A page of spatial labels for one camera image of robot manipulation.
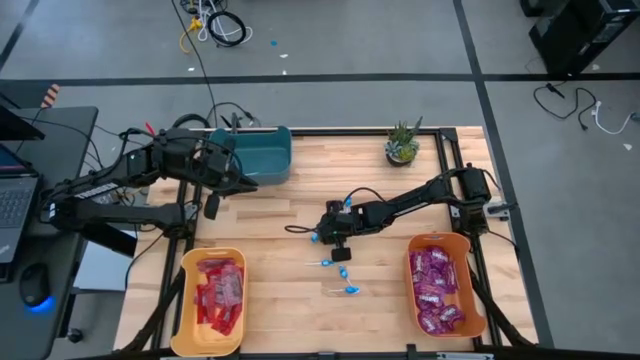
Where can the orange plastic bin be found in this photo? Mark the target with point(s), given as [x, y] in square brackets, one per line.
[465, 280]

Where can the blue lollipop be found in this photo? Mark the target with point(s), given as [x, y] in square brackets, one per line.
[315, 237]
[343, 272]
[352, 290]
[348, 202]
[327, 262]

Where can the yellow plastic bin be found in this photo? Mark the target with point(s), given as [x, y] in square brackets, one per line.
[212, 345]

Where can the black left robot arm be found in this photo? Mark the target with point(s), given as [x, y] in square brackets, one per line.
[125, 215]

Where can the pink candy packet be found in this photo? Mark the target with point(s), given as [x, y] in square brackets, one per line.
[220, 295]
[233, 282]
[214, 265]

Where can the black computer mouse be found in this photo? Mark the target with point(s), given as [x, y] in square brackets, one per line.
[34, 282]

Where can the orange black striped marker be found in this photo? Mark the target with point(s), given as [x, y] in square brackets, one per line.
[50, 96]

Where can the purple Skittles candy packet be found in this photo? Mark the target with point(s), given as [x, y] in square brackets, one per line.
[450, 277]
[418, 260]
[440, 256]
[452, 314]
[430, 322]
[419, 276]
[421, 290]
[434, 272]
[431, 301]

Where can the black computer tower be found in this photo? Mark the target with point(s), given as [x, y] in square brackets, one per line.
[575, 35]

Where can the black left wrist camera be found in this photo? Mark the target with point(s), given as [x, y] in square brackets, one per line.
[212, 206]

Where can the black desk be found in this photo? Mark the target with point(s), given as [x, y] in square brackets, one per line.
[60, 130]

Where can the silver arm base bracket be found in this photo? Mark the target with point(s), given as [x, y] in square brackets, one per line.
[492, 212]

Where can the red candy packet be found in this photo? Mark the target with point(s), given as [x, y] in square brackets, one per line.
[236, 312]
[225, 326]
[210, 277]
[202, 302]

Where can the potted succulent plant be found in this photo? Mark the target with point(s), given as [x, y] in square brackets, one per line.
[402, 147]

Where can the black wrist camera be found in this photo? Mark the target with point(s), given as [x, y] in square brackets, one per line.
[341, 254]
[212, 206]

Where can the grey laptop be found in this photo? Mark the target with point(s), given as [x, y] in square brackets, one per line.
[15, 200]

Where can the teal plastic bin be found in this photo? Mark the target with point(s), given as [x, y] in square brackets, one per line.
[265, 160]

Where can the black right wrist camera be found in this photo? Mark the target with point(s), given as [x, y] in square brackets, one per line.
[341, 254]

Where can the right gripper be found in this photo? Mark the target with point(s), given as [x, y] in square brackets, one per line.
[340, 222]

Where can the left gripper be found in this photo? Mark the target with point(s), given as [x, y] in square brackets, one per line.
[220, 165]

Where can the black monitor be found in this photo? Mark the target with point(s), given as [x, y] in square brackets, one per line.
[15, 127]

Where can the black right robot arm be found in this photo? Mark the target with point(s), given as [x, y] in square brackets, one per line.
[400, 205]

